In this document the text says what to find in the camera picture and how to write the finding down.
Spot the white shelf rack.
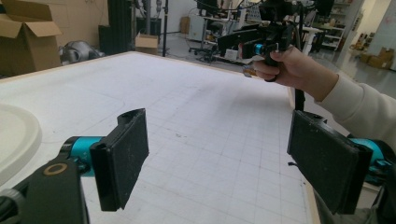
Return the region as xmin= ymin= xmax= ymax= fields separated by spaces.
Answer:
xmin=320 ymin=0 xmax=347 ymax=53

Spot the pile of distant cardboard boxes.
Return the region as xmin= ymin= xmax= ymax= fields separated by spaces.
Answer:
xmin=359 ymin=46 xmax=396 ymax=71

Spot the thin black pole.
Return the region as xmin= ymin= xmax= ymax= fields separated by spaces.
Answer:
xmin=162 ymin=0 xmax=170 ymax=58

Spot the black cabinet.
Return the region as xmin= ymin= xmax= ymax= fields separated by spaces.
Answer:
xmin=98 ymin=0 xmax=134 ymax=56

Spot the small cardboard box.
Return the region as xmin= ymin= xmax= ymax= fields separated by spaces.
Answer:
xmin=134 ymin=33 xmax=160 ymax=56

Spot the grey rounded machine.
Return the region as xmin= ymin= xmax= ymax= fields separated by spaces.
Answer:
xmin=59 ymin=40 xmax=106 ymax=65

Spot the large open cardboard box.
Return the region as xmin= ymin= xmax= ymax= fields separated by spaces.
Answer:
xmin=0 ymin=0 xmax=64 ymax=77

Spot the black metal stand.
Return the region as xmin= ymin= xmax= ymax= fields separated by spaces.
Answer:
xmin=293 ymin=88 xmax=306 ymax=112

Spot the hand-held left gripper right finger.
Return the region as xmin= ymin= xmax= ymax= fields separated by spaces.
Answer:
xmin=287 ymin=109 xmax=390 ymax=216

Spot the white round stand base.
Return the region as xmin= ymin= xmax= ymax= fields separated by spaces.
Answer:
xmin=0 ymin=103 xmax=43 ymax=188

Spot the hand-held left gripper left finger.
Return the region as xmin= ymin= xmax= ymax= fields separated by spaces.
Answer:
xmin=59 ymin=107 xmax=149 ymax=213

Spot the black office chair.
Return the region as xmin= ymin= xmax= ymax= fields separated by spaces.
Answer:
xmin=189 ymin=21 xmax=225 ymax=63

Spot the tall brown cardboard panel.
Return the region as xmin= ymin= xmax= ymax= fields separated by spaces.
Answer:
xmin=40 ymin=0 xmax=109 ymax=48

